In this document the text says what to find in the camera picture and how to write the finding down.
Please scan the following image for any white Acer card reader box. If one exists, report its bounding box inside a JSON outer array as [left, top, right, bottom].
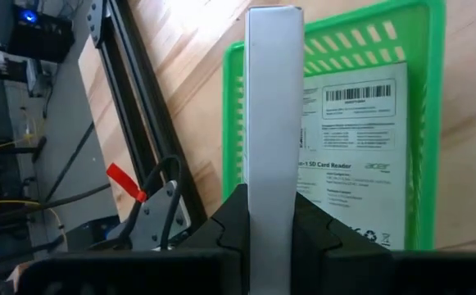
[[243, 4, 306, 295]]

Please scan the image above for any black aluminium table frame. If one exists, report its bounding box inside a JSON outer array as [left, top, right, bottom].
[[84, 0, 209, 230]]

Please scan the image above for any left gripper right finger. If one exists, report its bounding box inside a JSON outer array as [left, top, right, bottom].
[[292, 191, 395, 295]]

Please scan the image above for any black box with blue light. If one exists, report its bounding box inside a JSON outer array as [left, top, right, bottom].
[[10, 0, 76, 63]]

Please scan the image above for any red zip tie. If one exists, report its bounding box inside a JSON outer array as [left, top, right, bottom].
[[105, 161, 148, 204]]

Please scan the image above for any silver frame corner bracket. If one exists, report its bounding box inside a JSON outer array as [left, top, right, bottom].
[[106, 179, 193, 252]]

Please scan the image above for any green plastic basket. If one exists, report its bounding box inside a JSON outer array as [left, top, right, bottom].
[[220, 0, 447, 252]]

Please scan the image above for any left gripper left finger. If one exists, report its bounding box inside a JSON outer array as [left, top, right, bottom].
[[177, 183, 251, 284]]

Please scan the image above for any white box with green edge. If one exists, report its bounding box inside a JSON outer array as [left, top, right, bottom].
[[296, 61, 410, 252]]

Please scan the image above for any black cable with red tie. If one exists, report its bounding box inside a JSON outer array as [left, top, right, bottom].
[[116, 154, 184, 252]]

